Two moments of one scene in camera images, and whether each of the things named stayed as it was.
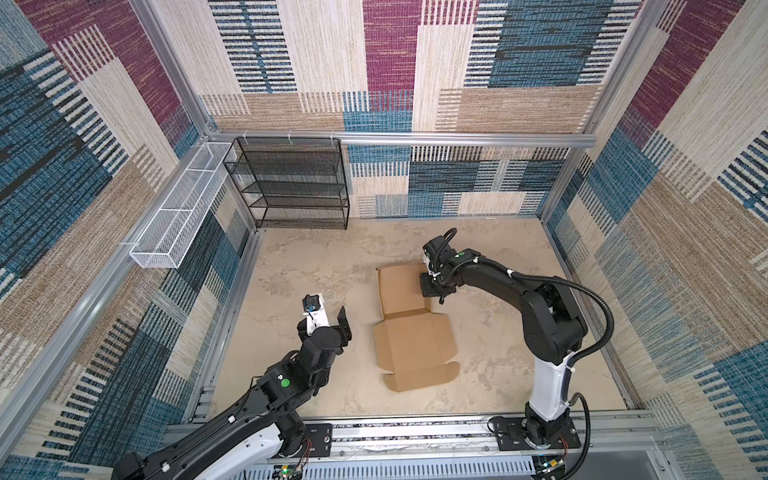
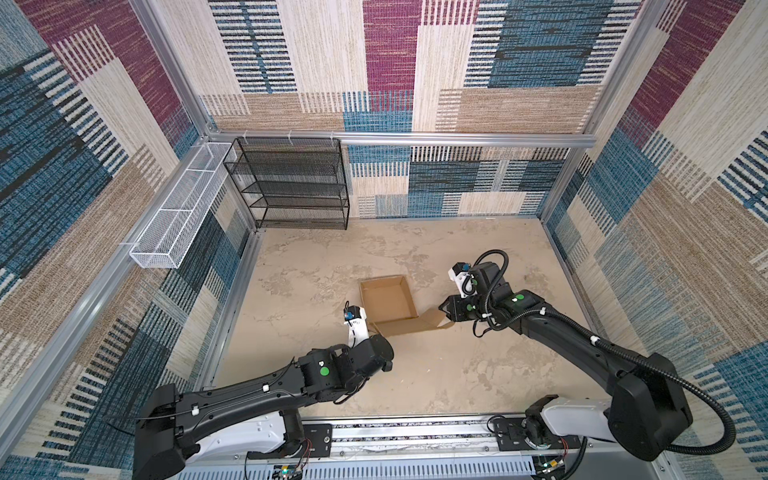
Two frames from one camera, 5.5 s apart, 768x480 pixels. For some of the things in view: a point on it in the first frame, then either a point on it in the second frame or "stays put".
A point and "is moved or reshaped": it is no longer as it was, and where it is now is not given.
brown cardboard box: (415, 344) is moved or reshaped
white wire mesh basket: (163, 242) stays put
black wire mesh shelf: (292, 183) stays put
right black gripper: (427, 291) to (454, 306)
